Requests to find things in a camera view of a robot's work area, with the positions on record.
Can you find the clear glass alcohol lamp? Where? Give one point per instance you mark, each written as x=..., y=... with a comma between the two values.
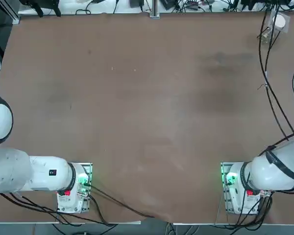
x=265, y=36

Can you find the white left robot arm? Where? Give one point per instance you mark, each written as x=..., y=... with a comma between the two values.
x=44, y=173

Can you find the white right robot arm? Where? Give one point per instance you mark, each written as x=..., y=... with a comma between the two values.
x=267, y=171

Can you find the long black power brick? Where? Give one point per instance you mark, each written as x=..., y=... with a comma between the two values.
x=136, y=3
x=167, y=3

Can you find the black hub with red ports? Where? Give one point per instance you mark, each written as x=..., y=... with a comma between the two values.
x=193, y=2

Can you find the silver aluminium rail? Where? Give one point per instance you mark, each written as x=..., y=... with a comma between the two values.
x=11, y=13

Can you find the silver aluminium frame post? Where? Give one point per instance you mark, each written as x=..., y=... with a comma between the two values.
x=154, y=9

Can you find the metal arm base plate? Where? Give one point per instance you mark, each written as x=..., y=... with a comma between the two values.
x=227, y=210
x=89, y=169

